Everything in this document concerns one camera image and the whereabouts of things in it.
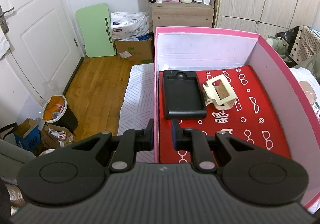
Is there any metal door handle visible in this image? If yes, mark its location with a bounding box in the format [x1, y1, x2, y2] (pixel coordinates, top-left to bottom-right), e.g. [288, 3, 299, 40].
[0, 6, 14, 34]

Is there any black trash bin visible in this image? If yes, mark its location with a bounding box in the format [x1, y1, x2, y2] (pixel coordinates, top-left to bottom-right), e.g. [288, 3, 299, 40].
[43, 95, 79, 135]

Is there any pink cardboard box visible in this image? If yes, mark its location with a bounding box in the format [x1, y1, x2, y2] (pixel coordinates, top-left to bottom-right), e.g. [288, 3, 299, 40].
[153, 26, 320, 214]

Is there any blue cardboard box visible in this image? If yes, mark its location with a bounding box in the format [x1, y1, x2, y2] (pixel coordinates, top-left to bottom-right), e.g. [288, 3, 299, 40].
[13, 118, 42, 152]

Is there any cream hair claw clip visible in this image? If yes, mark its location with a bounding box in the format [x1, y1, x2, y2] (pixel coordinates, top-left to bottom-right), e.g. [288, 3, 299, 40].
[202, 74, 238, 111]

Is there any grey cushion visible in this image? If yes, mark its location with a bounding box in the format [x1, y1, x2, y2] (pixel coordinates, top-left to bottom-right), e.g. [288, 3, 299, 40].
[0, 139, 36, 180]

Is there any green plush toy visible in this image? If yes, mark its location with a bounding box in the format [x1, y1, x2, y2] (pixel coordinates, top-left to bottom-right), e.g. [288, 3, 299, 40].
[266, 35, 288, 57]

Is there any black plastic tray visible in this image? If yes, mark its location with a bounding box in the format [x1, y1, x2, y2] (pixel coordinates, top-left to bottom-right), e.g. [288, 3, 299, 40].
[162, 70, 208, 121]

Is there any white door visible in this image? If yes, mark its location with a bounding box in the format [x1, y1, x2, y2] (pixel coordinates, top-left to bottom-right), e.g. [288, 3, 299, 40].
[0, 0, 85, 125]

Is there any open cardboard box with trash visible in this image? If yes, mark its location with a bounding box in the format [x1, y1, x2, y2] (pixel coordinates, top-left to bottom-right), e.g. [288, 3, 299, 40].
[41, 124, 77, 150]

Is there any black and white patterned bag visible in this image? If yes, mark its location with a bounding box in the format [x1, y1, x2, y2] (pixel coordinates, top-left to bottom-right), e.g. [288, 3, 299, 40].
[284, 25, 320, 68]

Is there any white tissue paper pack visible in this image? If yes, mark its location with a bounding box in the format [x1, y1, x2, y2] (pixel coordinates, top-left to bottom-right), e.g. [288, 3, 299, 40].
[111, 11, 152, 40]

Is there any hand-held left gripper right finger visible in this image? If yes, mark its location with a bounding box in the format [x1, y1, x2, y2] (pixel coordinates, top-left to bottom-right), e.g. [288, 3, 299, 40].
[171, 119, 255, 173]

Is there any brown cardboard box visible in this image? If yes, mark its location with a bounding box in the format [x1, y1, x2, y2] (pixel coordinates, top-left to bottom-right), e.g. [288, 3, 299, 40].
[114, 37, 154, 63]

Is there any green folding table board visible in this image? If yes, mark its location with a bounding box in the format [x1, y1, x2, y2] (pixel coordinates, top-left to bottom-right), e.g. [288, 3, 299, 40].
[75, 4, 117, 58]

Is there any white striped bedsheet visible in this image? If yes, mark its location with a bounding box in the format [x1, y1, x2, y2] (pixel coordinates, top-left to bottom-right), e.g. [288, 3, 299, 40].
[117, 64, 156, 163]

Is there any white printed bag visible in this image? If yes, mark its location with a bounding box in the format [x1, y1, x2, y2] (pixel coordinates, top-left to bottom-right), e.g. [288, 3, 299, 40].
[0, 31, 12, 60]

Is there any red printed cloth liner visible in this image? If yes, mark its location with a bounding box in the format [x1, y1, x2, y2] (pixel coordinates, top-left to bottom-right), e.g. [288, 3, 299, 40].
[159, 65, 292, 164]

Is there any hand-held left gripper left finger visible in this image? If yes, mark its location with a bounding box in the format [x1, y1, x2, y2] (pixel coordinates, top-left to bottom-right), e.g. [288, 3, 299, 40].
[71, 119, 155, 173]

